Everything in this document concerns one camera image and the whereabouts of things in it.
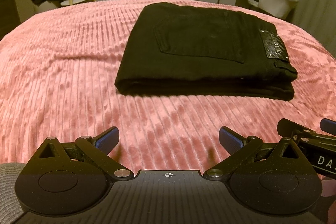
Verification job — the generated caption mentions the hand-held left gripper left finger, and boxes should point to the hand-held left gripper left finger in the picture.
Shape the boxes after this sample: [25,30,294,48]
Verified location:
[28,126,134,181]

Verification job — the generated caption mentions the person's grey clothing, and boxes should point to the person's grey clothing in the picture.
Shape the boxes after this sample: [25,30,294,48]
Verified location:
[0,162,29,224]

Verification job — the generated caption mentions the pink ribbed blanket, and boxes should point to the pink ribbed blanket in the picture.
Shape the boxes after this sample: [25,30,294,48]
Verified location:
[0,0,336,188]

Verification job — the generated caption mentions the black pants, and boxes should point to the black pants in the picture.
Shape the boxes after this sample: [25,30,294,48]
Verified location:
[115,2,298,101]

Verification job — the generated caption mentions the white shell chair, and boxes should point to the white shell chair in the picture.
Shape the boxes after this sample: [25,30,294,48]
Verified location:
[248,0,300,18]

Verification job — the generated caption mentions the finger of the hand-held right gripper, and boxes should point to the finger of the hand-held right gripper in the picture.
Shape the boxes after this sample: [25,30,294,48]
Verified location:
[278,118,318,143]
[320,118,336,136]

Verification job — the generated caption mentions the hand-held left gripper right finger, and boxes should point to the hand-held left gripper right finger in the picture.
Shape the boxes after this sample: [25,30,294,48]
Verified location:
[205,126,311,181]

